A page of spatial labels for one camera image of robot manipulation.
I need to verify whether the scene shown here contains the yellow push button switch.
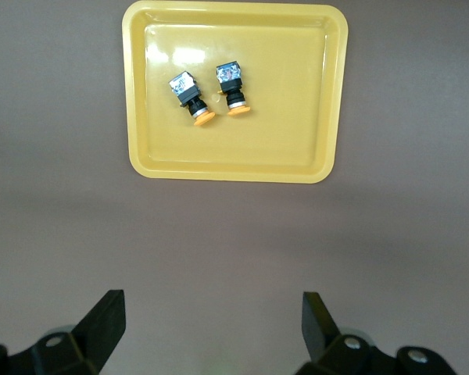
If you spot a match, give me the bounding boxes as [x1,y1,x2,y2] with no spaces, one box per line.
[167,70,217,127]
[215,60,252,117]

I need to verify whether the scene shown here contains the yellow plastic tray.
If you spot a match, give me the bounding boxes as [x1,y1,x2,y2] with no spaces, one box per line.
[121,0,349,184]

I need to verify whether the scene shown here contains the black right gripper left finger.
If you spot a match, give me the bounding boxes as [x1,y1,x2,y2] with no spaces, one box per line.
[0,288,127,375]

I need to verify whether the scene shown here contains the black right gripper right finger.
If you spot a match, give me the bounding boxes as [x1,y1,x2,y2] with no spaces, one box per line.
[295,291,459,375]

